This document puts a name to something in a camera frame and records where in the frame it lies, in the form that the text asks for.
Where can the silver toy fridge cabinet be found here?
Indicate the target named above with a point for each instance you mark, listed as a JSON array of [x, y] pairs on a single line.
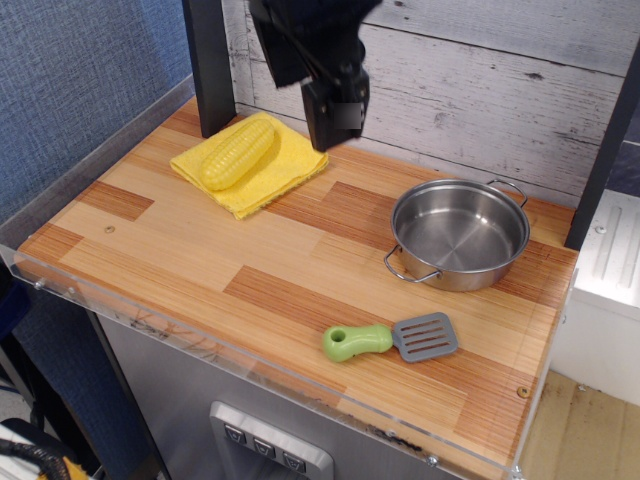
[[175, 375]]

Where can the white box with ridges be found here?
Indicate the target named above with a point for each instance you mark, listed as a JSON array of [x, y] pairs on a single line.
[[597, 343]]

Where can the black left upright post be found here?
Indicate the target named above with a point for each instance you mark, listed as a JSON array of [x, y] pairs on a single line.
[[209, 55]]

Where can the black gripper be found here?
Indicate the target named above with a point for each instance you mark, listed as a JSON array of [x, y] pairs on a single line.
[[319, 39]]

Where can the black right upright post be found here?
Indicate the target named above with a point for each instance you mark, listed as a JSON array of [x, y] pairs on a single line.
[[612, 140]]

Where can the yellow black object bottom left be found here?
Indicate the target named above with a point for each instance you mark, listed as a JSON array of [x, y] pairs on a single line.
[[50, 465]]

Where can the green handled grey spatula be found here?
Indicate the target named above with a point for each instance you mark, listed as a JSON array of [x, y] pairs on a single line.
[[418, 339]]

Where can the stainless steel pot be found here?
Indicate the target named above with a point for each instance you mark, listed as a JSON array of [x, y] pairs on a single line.
[[458, 235]]

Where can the yellow folded cloth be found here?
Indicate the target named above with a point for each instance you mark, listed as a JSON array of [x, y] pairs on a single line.
[[290, 162]]

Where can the silver dispenser button panel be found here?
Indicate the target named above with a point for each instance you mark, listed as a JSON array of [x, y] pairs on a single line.
[[265, 447]]

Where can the black upright post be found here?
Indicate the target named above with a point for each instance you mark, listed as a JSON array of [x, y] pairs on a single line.
[[612, 140], [209, 55]]

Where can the yellow plastic corn cob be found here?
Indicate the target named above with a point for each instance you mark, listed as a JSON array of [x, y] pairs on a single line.
[[234, 157]]

